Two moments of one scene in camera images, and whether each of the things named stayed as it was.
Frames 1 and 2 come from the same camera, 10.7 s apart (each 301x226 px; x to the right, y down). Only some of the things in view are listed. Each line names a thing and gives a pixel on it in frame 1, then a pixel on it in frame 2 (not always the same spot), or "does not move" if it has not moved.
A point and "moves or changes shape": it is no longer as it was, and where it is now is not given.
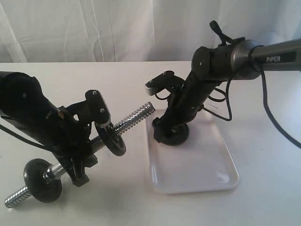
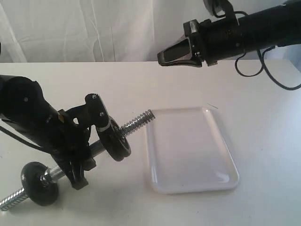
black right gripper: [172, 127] to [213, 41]
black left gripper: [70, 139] does not move
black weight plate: [176, 135] to [114, 141]
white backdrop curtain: [84, 31] does not move
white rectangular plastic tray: [202, 163] does not move
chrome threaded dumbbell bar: [60, 168] moves or changes shape
